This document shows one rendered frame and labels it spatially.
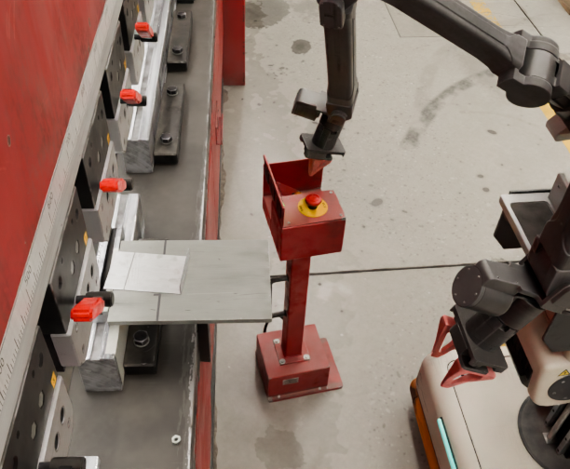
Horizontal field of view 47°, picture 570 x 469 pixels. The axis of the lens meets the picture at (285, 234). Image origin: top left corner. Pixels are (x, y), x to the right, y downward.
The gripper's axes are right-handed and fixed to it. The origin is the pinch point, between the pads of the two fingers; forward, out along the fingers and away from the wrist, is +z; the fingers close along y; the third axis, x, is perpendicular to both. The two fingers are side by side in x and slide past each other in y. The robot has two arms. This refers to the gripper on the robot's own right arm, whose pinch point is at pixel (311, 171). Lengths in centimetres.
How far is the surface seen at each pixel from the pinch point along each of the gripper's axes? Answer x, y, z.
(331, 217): 14.4, -1.5, 1.7
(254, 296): 51, 30, -13
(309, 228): 15.4, 3.3, 4.8
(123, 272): 42, 50, -8
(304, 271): 8.4, -4.9, 27.3
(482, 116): -114, -143, 47
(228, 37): -164, -23, 51
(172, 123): -12.7, 33.4, -1.5
